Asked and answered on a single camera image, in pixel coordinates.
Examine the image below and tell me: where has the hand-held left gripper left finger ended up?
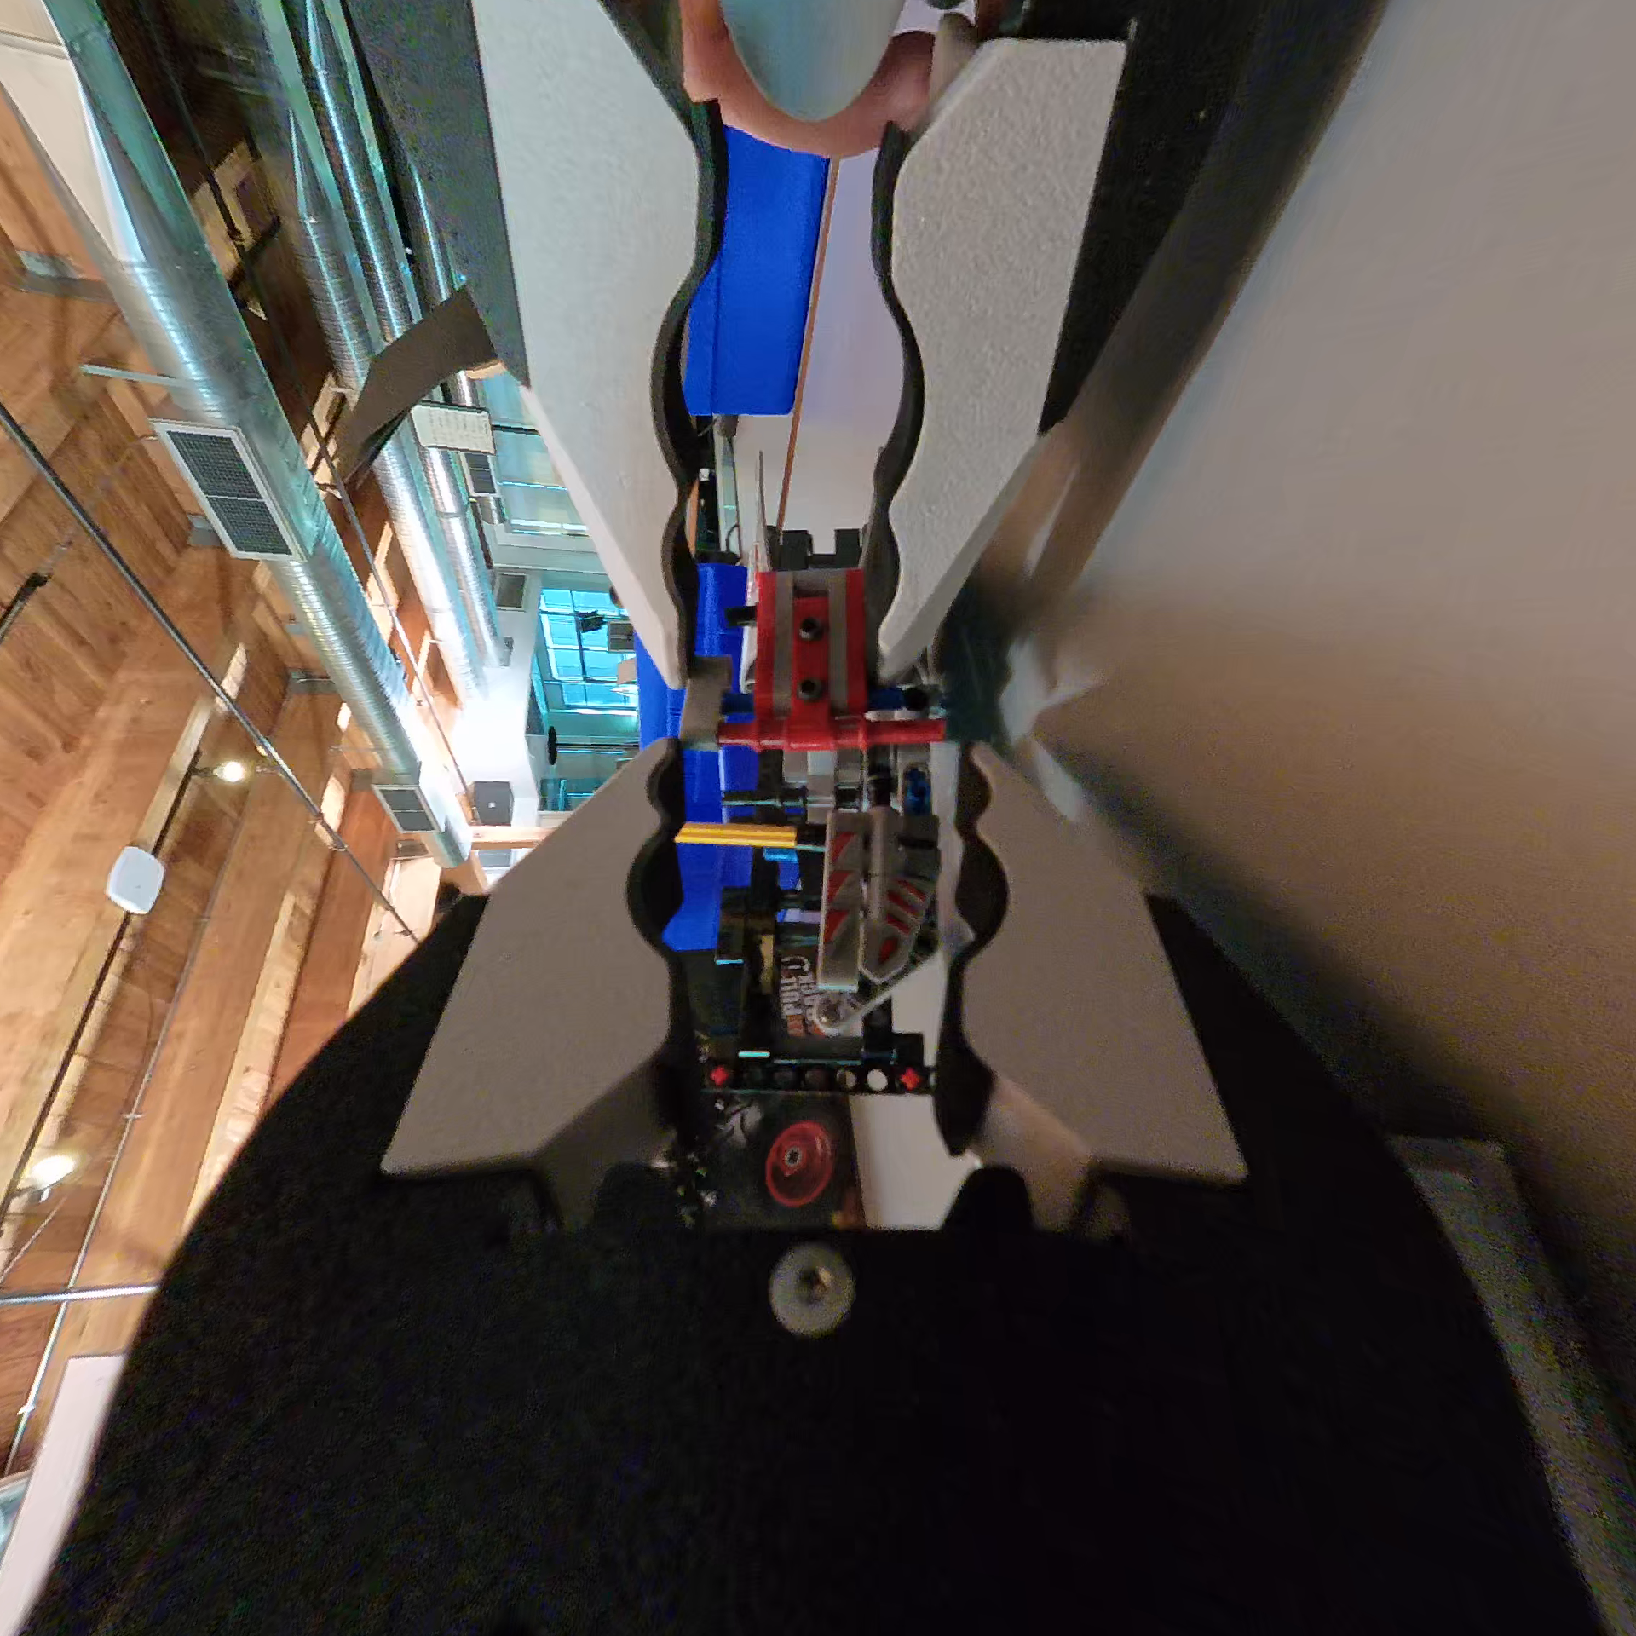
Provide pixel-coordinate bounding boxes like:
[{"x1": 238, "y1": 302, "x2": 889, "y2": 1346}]
[{"x1": 379, "y1": 736, "x2": 685, "y2": 1231}]

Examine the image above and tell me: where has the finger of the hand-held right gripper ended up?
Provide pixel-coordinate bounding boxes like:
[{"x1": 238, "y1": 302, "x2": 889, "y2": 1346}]
[
  {"x1": 873, "y1": 35, "x2": 1131, "y2": 682},
  {"x1": 470, "y1": 0, "x2": 722, "y2": 687}
]

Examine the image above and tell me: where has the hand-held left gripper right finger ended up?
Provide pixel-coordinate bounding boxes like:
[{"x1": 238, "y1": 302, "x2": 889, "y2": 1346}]
[{"x1": 933, "y1": 745, "x2": 1249, "y2": 1238}]

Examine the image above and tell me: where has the brick-built toy vehicle chassis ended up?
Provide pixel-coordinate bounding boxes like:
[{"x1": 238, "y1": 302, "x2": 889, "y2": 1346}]
[{"x1": 672, "y1": 526, "x2": 954, "y2": 1101}]

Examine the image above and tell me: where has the grey desk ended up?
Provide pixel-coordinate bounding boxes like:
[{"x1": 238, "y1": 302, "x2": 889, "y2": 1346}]
[{"x1": 779, "y1": 0, "x2": 1636, "y2": 1355}]

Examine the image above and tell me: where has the person's right hand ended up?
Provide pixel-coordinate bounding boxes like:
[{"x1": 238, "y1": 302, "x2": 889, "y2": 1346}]
[{"x1": 681, "y1": 0, "x2": 941, "y2": 161}]

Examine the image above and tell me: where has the blue plastic storage bin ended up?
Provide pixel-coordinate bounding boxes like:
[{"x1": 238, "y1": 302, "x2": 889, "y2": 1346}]
[
  {"x1": 635, "y1": 562, "x2": 768, "y2": 953},
  {"x1": 682, "y1": 122, "x2": 832, "y2": 415}
]

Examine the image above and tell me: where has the large glass window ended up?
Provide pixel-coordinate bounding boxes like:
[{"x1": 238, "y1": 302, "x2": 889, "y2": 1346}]
[{"x1": 531, "y1": 581, "x2": 643, "y2": 744}]

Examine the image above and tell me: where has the large white air vent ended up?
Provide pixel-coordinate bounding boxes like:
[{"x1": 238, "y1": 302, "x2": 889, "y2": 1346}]
[{"x1": 151, "y1": 420, "x2": 306, "y2": 560}]

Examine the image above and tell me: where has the ceiling sprinkler pipe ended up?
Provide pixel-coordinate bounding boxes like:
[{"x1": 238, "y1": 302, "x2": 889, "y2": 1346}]
[{"x1": 0, "y1": 402, "x2": 423, "y2": 945}]

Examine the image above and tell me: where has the silver ventilation duct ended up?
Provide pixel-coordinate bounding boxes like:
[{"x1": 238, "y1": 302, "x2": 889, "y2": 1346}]
[
  {"x1": 45, "y1": 0, "x2": 476, "y2": 875},
  {"x1": 274, "y1": 0, "x2": 513, "y2": 666}
]

